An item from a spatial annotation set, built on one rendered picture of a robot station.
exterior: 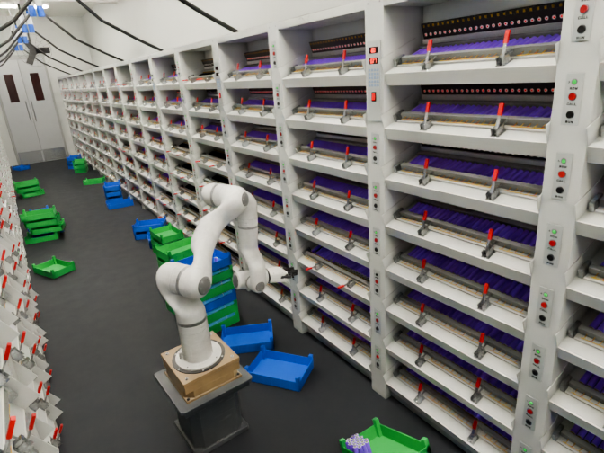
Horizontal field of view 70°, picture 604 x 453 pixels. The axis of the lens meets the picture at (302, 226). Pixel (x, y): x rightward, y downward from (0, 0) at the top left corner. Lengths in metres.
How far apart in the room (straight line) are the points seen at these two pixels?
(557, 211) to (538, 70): 0.37
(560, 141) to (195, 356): 1.47
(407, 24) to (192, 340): 1.44
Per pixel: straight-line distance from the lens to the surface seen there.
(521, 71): 1.36
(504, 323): 1.56
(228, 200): 1.77
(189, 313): 1.78
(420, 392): 2.05
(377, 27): 1.70
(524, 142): 1.36
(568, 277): 1.39
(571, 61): 1.29
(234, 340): 2.70
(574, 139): 1.29
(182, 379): 1.86
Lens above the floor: 1.48
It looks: 20 degrees down
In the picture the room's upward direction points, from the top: 4 degrees counter-clockwise
